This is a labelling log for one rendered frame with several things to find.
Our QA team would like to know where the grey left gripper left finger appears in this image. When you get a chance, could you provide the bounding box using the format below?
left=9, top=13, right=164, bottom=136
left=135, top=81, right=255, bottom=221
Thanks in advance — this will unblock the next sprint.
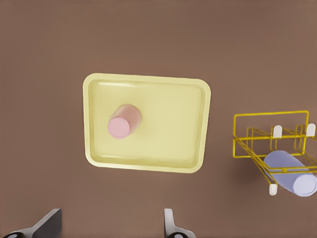
left=1, top=208, right=62, bottom=238

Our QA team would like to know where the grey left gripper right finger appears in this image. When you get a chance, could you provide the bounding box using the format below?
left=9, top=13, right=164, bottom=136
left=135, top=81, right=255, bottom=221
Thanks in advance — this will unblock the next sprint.
left=164, top=208, right=196, bottom=238

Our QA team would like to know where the pale yellow tray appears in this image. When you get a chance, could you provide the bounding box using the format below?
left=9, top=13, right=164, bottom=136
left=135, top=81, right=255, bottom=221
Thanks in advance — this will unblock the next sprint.
left=82, top=72, right=212, bottom=174

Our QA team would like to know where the pink cup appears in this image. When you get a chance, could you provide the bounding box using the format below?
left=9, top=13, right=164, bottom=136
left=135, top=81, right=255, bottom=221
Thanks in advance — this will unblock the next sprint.
left=107, top=104, right=142, bottom=140

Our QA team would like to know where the lavender cup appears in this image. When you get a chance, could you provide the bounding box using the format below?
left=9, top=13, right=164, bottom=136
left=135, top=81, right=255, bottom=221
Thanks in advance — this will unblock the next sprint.
left=263, top=150, right=317, bottom=198

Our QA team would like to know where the yellow wire rack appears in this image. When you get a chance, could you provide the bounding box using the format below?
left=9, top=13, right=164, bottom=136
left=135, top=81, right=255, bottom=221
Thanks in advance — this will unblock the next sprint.
left=233, top=110, right=317, bottom=196

